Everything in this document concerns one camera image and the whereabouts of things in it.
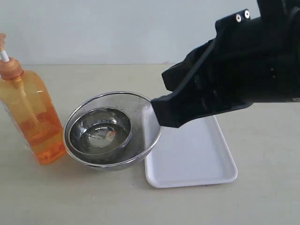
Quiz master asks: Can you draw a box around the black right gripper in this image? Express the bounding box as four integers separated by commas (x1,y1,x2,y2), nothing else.
162,9,300,108

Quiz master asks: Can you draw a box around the orange pump soap bottle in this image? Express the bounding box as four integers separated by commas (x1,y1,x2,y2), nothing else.
0,33,66,165

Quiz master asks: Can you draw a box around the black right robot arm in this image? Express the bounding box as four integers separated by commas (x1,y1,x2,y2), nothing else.
151,0,300,128

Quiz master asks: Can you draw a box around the steel mesh colander bowl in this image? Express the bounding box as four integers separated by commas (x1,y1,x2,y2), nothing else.
62,91,162,171

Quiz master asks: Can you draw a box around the small stainless steel bowl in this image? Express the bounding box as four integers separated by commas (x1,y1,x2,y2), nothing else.
67,107,132,158

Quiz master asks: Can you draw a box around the white foam tray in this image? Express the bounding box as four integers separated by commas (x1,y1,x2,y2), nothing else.
145,116,238,188

